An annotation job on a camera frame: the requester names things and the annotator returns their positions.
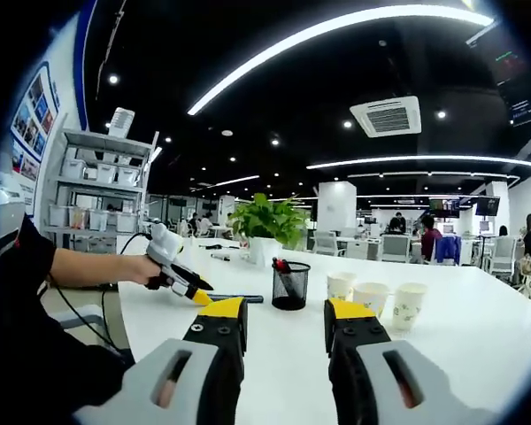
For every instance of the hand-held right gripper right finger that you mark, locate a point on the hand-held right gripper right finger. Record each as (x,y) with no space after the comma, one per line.
(438,385)

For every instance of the black labelled whiteboard marker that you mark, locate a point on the black labelled whiteboard marker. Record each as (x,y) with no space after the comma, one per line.
(221,256)

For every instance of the row of white storage bins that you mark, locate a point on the row of white storage bins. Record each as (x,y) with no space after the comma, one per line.
(106,172)

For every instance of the green plant in white pot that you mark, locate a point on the green plant in white pot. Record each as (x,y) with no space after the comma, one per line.
(270,221)

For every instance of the group of ceiling downlights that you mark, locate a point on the group of ceiling downlights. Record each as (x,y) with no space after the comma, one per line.
(113,79)

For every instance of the blue white wall display board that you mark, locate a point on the blue white wall display board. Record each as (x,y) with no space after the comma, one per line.
(33,115)

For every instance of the person's left hand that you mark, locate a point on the person's left hand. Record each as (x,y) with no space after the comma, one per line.
(148,272)

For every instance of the grey office chair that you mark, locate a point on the grey office chair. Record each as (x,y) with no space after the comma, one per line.
(396,248)

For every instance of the small tilted hanging monitor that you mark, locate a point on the small tilted hanging monitor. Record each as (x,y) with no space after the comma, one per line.
(487,205)

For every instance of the curved ceiling light strip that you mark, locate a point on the curved ceiling light strip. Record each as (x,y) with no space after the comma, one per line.
(425,158)
(425,13)

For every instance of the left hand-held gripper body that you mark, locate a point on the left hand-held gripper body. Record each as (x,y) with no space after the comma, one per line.
(163,245)

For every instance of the black mesh pen holder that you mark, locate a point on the black mesh pen holder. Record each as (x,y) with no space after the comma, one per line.
(292,296)

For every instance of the grey metal storage shelf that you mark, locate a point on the grey metal storage shelf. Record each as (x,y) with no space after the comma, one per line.
(102,183)

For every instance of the white office chair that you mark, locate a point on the white office chair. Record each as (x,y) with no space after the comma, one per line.
(502,254)
(326,242)

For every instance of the white ribbed device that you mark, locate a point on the white ribbed device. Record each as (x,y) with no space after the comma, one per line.
(121,121)

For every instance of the ceiling air conditioner unit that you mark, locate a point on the ceiling air conditioner unit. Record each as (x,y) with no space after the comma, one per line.
(386,117)

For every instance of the white printed paper cup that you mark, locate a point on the white printed paper cup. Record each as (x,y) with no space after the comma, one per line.
(408,310)
(371,296)
(340,285)

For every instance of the blue jacket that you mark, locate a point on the blue jacket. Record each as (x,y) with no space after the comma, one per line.
(449,250)

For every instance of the short ceiling light strip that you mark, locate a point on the short ceiling light strip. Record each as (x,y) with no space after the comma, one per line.
(243,179)

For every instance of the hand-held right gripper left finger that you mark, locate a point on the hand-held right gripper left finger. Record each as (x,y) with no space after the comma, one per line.
(137,385)

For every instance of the red whiteboard marker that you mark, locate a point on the red whiteboard marker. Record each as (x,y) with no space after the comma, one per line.
(284,265)

